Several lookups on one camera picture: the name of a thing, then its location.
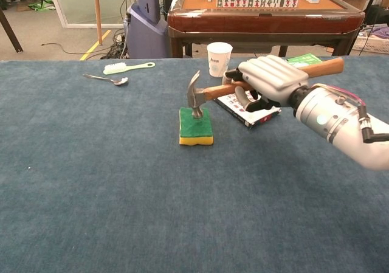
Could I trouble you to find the face-up mahjong tile row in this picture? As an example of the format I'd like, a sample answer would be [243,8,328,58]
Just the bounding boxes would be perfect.
[216,0,300,9]

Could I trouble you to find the wooden pole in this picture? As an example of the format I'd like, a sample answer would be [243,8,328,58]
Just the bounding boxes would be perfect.
[92,0,103,46]

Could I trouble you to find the black table leg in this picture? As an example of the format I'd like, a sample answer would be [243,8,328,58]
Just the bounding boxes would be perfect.
[0,7,24,54]

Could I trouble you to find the brown mahjong table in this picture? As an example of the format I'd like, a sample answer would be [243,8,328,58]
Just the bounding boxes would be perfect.
[167,0,366,58]

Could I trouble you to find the green yellow sponge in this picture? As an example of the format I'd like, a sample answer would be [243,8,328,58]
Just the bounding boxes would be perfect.
[179,106,215,147]

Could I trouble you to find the black cable bundle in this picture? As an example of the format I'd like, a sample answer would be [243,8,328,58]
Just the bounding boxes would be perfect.
[102,29,130,60]

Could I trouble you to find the wooden handled claw hammer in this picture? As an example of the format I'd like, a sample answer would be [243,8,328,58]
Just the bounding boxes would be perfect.
[185,57,345,120]

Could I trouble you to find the blue table cloth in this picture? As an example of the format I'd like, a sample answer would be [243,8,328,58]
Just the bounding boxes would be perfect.
[0,56,389,273]

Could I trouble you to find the metal spoon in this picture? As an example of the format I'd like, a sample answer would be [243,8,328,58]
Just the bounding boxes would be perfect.
[82,74,129,87]

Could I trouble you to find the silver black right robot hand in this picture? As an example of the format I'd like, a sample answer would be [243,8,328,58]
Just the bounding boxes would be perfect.
[223,55,311,113]

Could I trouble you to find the green foil packet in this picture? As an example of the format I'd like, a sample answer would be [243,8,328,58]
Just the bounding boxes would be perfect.
[285,52,323,67]

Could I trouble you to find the white framed glass partition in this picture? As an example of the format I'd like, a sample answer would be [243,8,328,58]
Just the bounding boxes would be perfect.
[45,0,128,29]

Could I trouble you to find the white paper cup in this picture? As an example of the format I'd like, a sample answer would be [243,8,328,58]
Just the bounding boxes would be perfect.
[206,41,233,78]

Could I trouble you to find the light green brush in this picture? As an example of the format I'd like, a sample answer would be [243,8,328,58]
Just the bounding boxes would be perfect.
[103,61,156,75]

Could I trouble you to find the purple cloth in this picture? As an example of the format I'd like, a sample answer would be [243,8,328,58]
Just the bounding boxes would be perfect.
[367,25,389,40]

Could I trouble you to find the green cloth on floor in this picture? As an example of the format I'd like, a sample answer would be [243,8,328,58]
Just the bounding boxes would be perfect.
[29,0,57,12]

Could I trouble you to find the grey blue machine pedestal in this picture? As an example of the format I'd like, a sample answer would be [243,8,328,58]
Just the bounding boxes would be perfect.
[125,0,171,60]

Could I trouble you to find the white box with tile print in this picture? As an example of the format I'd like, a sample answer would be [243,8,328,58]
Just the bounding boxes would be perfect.
[214,89,282,130]

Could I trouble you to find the white plastic basket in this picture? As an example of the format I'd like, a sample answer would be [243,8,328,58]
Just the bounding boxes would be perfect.
[352,31,389,55]

